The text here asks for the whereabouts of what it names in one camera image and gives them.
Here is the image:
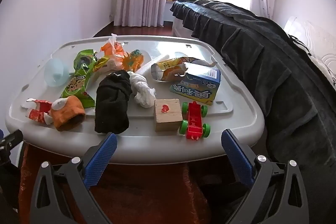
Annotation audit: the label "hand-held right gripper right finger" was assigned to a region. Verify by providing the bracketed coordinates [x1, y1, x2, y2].
[221, 129, 310, 224]

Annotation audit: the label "orange plastic liner bag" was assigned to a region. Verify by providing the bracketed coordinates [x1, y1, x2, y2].
[20, 144, 210, 224]

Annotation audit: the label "red toy car green wheels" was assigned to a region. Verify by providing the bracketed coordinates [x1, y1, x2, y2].
[179, 101, 211, 140]

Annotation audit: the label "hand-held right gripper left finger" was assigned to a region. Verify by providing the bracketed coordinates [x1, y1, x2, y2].
[29, 132, 118, 224]

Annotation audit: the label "yellow snack wrapper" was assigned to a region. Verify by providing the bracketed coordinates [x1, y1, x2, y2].
[93, 55, 111, 73]

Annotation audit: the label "white paper tube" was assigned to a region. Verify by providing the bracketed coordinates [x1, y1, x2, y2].
[135, 54, 171, 76]

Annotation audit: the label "orange and green wrapper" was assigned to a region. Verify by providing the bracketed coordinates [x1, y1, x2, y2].
[122, 49, 145, 72]

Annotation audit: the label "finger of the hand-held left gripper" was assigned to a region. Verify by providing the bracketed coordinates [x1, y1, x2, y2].
[0, 129, 24, 169]

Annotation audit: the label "dark bed cover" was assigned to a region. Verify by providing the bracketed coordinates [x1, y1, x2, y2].
[170, 0, 336, 180]

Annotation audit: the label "rolled black sock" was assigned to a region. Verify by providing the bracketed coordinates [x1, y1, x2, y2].
[94, 70, 132, 134]

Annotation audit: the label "wooden block with red heart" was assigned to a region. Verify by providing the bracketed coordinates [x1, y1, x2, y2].
[154, 99, 183, 132]

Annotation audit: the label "crushed red and white wrapper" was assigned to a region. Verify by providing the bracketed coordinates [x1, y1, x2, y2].
[25, 98, 54, 125]

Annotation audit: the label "white tissue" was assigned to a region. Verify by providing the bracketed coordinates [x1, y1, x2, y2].
[130, 72, 156, 108]

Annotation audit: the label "orange plush toy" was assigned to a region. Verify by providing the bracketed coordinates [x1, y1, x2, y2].
[50, 96, 86, 132]

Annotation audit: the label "green snack bag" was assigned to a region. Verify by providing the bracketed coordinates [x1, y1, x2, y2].
[61, 49, 98, 109]

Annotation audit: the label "orange and white plastic bag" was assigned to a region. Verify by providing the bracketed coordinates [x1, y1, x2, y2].
[101, 34, 126, 69]

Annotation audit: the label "light blue plastic disc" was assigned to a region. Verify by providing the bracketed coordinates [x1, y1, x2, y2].
[44, 58, 71, 87]

